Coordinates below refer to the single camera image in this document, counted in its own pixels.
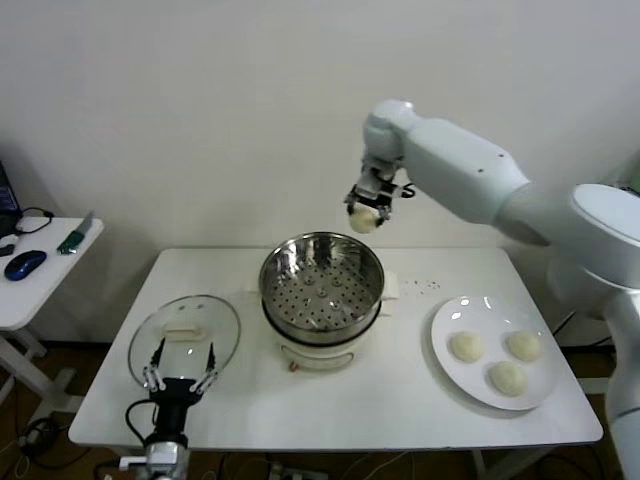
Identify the white round plate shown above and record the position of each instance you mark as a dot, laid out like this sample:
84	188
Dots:
450	320

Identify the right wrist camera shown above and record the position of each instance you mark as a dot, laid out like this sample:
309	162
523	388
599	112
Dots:
372	180

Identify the white steamed baozi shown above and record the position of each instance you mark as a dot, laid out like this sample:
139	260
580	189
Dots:
524	345
364	222
467	346
507	378

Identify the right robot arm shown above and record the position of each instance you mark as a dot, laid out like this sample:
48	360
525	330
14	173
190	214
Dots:
450	155

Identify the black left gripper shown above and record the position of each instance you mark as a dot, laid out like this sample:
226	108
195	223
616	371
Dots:
172	400

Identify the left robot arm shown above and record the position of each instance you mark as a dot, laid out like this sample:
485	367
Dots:
165	457

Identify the white electric cooker pot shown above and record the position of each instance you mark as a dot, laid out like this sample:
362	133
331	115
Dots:
320	357

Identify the white work table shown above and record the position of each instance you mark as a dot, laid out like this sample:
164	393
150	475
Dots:
350	410

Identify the black laptop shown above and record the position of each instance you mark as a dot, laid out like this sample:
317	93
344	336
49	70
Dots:
5	200

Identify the white side table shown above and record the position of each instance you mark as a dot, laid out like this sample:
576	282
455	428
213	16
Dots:
45	285

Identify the black white usb adapter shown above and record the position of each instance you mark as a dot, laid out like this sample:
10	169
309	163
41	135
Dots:
6	250

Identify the stainless steel steamer basket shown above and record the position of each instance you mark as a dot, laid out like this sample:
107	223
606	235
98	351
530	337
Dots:
280	280

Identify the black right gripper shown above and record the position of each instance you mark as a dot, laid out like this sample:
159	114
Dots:
372	195

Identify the white power strip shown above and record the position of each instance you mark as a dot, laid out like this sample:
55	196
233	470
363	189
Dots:
282	472

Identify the blue computer mouse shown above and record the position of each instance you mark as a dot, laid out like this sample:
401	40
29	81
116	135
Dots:
25	264

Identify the glass pot lid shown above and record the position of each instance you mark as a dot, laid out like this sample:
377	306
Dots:
220	325

